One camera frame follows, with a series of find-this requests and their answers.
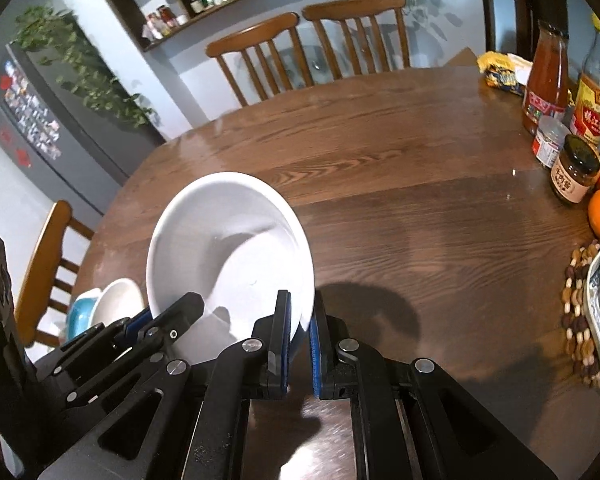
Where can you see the yellow snack packet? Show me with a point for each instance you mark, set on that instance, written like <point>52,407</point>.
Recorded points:
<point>500,72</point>

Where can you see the blue plate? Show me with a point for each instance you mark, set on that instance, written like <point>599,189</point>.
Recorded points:
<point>80,312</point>

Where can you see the grey refrigerator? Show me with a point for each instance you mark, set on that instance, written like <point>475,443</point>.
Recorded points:
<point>90,135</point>

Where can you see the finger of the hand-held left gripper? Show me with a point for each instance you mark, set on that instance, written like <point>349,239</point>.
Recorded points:
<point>139,321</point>
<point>187,305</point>

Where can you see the square red fridge sticker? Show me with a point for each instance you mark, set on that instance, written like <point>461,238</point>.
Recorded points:
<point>24,156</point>

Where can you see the trailing green plant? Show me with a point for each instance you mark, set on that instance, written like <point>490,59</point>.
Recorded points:
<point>80,65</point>

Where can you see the large white bowl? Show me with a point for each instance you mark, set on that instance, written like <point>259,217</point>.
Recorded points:
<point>115,300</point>

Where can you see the wooden chair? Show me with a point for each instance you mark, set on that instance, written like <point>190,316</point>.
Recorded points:
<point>250,40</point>
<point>45,255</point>
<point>355,7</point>

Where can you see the cluster of fridge photo magnets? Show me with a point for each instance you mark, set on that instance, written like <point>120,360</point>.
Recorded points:
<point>32,110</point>

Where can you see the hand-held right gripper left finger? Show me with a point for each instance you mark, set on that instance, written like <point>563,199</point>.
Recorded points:
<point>282,350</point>

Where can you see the wooden wall shelf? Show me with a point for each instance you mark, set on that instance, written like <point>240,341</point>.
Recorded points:
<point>215,10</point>

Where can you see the yellow cap sauce bottle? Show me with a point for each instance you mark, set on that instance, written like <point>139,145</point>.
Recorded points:
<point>592,100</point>

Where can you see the dark lid sauce jar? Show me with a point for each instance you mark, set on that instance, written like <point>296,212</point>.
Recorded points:
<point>572,175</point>

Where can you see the row of shelf bottles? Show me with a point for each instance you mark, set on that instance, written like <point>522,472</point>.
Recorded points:
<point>165,20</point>

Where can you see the round red fridge sticker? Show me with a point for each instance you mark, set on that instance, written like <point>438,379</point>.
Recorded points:
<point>6,135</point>

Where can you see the wooden bead trivet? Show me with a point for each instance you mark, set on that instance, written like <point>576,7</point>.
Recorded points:
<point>577,320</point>

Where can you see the shallow white bowl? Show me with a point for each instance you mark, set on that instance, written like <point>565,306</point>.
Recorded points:
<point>220,240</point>

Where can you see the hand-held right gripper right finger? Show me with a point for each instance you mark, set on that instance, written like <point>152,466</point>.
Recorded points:
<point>315,355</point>

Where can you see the small red label jar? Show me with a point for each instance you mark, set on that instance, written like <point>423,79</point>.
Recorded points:
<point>550,145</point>

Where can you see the red sauce bottle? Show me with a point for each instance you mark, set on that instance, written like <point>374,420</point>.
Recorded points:
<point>545,80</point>

